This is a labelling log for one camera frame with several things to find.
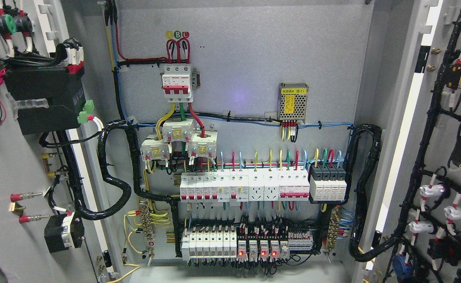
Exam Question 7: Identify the black white surge protector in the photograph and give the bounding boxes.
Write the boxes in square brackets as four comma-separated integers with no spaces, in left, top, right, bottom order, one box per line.
[309,165,347,204]

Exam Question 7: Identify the black digital power meter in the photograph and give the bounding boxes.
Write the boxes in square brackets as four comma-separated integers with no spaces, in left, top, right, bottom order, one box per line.
[4,64,86,136]

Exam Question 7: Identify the black left cable loom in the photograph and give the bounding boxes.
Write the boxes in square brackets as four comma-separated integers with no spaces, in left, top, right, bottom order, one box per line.
[58,119,182,258]

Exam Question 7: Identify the brass ground terminal bar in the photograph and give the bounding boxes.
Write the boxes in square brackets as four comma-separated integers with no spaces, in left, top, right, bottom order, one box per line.
[324,206,340,252]

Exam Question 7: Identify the white rotary selector switch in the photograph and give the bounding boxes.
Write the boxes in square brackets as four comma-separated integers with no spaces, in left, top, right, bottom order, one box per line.
[44,213,84,253]

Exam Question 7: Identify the white red main breaker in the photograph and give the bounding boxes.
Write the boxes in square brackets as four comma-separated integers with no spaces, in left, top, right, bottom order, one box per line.
[161,63,200,103]

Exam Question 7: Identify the grey cabinet body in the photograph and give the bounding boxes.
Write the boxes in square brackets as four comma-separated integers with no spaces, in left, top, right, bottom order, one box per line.
[64,0,427,283]

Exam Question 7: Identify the white socket breaker row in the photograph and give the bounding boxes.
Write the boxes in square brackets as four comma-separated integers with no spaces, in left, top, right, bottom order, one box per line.
[179,168,309,206]

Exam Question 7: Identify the white lower breaker row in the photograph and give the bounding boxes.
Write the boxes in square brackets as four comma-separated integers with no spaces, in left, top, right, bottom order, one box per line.
[181,227,238,261]

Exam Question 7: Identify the left brass terminal bar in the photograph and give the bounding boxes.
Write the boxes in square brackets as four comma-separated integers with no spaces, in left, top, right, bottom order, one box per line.
[139,200,155,248]

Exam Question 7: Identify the perforated metal power supply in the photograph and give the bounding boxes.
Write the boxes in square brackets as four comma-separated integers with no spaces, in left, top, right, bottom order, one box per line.
[277,83,308,121]

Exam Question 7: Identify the grey cabinet door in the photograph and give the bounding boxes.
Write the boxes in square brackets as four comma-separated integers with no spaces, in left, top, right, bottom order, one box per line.
[378,0,461,283]
[0,0,121,283]

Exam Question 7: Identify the white current transformers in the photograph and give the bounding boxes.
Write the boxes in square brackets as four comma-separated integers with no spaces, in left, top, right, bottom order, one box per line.
[141,118,218,162]

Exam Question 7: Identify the relay and terminal row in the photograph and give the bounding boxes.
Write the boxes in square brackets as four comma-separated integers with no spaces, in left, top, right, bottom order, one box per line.
[229,217,315,275]

